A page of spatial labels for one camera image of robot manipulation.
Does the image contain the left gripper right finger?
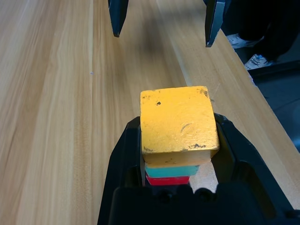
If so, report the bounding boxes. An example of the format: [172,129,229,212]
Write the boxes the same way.
[210,112,295,211]

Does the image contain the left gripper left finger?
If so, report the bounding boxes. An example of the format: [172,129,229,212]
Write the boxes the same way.
[97,116,143,225]

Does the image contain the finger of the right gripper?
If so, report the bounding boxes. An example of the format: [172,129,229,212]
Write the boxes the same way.
[202,0,232,48]
[107,0,129,38]

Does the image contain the green wooden block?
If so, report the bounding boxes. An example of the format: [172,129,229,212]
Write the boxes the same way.
[144,164,200,178]

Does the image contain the red wooden block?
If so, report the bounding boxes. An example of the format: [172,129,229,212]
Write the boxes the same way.
[145,174,190,187]

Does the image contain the yellow wooden block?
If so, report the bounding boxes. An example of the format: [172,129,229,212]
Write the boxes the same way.
[140,85,220,168]

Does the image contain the white sneaker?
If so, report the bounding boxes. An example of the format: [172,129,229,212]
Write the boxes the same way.
[244,53,274,71]
[226,33,265,49]

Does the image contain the bystander dark trouser legs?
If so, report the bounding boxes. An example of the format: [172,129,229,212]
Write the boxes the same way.
[231,0,300,62]

